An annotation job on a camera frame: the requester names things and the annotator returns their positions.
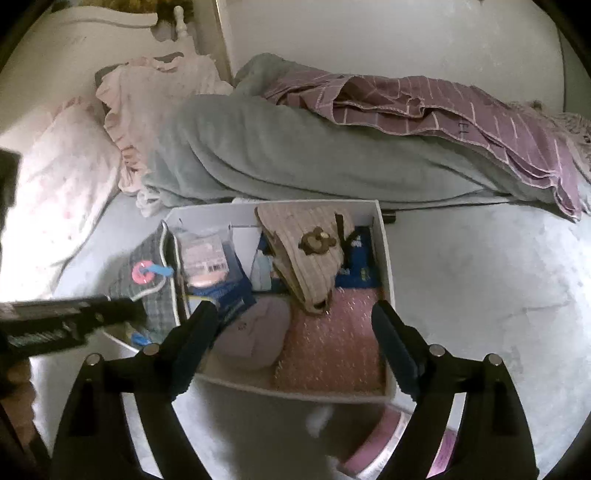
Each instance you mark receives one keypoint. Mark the pink ruffled pillow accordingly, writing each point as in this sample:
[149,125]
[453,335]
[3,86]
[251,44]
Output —
[140,95]

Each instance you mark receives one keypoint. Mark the lilac cloud-shaped pad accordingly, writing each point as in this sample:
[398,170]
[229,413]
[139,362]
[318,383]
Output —
[255,339]

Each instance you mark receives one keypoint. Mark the pink glitter sponge pad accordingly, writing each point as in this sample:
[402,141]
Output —
[335,352]

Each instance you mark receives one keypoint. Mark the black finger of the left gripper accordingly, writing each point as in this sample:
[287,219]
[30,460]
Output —
[40,327]

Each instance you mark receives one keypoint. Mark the pink powder puff packet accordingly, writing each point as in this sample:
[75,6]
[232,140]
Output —
[203,259]

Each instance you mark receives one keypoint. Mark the green plaid slipper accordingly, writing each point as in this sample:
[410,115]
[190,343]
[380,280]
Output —
[151,276]

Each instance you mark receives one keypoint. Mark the maroon plastic bottle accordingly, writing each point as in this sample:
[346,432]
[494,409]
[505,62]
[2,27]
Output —
[373,455]

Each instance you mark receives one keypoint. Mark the purple striped cloth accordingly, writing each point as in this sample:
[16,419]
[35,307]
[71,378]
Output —
[527,146]

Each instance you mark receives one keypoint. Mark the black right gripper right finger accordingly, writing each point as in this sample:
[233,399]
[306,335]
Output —
[494,439]

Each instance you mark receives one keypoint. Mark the blue eye mask box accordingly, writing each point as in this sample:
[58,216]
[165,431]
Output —
[243,287]

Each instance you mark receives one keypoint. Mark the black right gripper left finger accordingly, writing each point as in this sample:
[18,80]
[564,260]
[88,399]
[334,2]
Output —
[156,376]

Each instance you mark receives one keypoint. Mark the white floral pillow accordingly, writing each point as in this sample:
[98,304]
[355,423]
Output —
[65,181]

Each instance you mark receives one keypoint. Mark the white bed headboard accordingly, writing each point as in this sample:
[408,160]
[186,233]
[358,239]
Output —
[58,56]

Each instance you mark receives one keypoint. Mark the grey-green fleece blanket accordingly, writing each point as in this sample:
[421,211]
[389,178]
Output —
[216,147]

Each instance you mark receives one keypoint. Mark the person's left hand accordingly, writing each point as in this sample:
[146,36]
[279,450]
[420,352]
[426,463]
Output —
[19,403]

